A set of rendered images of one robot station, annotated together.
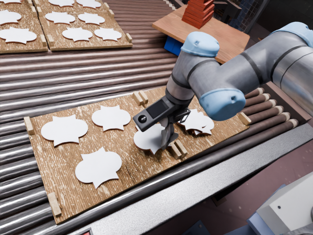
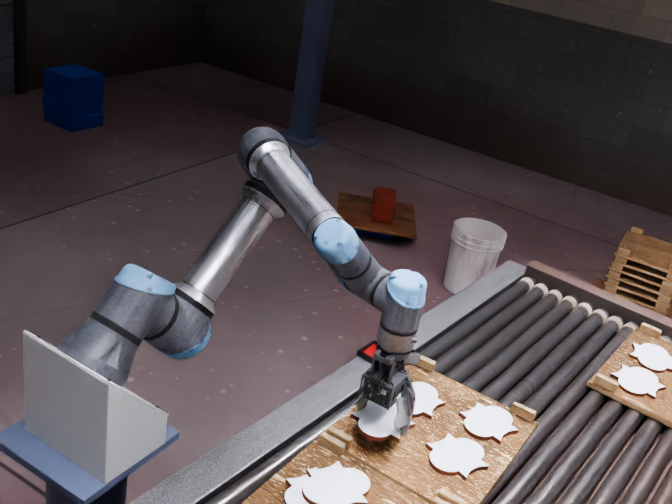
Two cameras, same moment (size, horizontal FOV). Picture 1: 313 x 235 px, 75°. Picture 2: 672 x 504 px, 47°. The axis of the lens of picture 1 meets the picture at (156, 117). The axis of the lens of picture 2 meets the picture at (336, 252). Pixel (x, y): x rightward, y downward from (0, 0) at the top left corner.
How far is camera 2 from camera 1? 1.80 m
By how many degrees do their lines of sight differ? 106
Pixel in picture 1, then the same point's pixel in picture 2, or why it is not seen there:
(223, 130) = not seen: outside the picture
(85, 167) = (427, 392)
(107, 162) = not seen: hidden behind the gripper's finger
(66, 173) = (440, 388)
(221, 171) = (243, 453)
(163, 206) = (318, 396)
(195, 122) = (326, 480)
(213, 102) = not seen: hidden behind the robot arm
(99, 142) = (440, 424)
